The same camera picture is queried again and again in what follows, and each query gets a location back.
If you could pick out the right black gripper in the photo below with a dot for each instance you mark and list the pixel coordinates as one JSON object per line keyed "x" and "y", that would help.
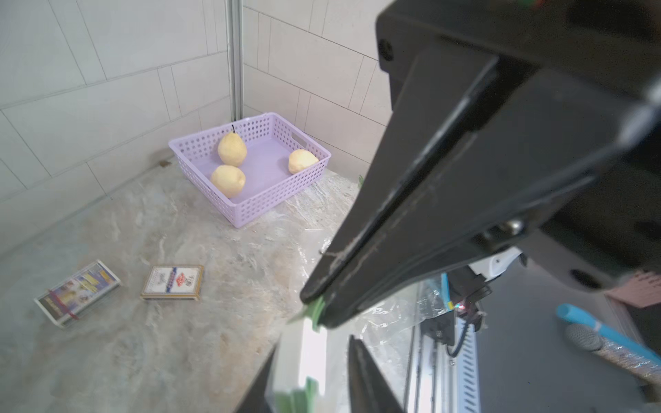
{"x": 612, "y": 229}

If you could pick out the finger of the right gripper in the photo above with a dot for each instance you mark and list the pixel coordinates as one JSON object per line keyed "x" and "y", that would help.
{"x": 550, "y": 140}
{"x": 437, "y": 92}

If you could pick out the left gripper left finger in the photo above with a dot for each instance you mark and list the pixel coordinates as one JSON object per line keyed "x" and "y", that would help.
{"x": 255, "y": 400}

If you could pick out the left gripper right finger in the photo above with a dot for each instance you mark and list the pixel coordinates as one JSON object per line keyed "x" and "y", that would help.
{"x": 368, "y": 389}

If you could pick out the clear bag green zip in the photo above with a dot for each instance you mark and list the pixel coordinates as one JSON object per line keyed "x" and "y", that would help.
{"x": 298, "y": 373}

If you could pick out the clear bag blue zip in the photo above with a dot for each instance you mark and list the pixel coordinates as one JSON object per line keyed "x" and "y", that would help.
{"x": 387, "y": 331}

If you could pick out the yellow pear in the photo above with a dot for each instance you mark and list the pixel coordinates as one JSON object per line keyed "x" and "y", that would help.
{"x": 229, "y": 180}
{"x": 300, "y": 160}
{"x": 232, "y": 150}

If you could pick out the playing card box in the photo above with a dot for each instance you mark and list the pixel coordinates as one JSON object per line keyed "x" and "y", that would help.
{"x": 173, "y": 282}

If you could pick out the purple plastic basket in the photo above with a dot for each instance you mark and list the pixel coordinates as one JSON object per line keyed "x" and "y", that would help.
{"x": 270, "y": 139}

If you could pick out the small card box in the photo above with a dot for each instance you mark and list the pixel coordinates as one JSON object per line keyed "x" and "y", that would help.
{"x": 67, "y": 301}

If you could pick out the aluminium frame rail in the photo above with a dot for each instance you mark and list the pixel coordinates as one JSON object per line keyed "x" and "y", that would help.
{"x": 443, "y": 373}

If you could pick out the blue handled tool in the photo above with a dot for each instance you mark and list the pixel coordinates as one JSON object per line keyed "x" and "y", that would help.
{"x": 589, "y": 334}

